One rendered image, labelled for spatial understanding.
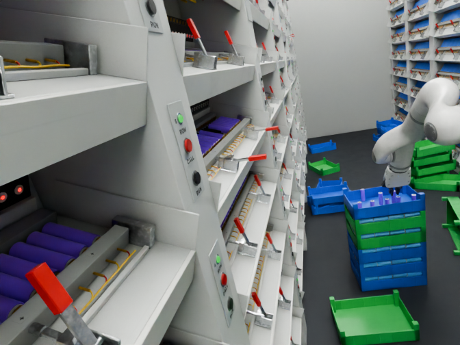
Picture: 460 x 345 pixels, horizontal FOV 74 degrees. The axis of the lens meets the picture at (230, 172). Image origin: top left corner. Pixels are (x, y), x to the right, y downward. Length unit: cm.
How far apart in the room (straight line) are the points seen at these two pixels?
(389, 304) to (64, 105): 159
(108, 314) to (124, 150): 17
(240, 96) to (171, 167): 70
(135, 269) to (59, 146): 17
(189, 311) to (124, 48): 33
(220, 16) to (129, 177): 75
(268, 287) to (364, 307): 82
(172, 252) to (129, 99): 18
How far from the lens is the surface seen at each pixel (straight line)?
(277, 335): 107
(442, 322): 165
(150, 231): 37
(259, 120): 102
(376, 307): 167
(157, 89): 35
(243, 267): 66
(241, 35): 101
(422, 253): 171
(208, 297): 42
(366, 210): 151
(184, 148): 37
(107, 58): 35
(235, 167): 61
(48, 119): 23
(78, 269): 33
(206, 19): 105
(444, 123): 96
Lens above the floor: 114
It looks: 17 degrees down
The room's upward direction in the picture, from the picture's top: 13 degrees counter-clockwise
